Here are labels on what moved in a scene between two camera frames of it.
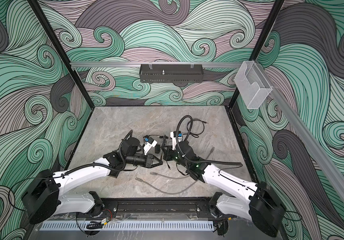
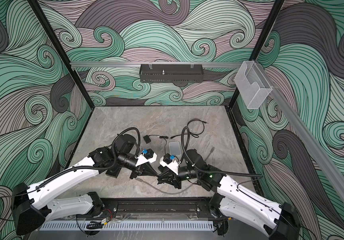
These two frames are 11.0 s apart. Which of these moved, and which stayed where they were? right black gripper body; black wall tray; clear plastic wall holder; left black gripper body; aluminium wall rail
Moved: right black gripper body; left black gripper body
Stayed: clear plastic wall holder; aluminium wall rail; black wall tray
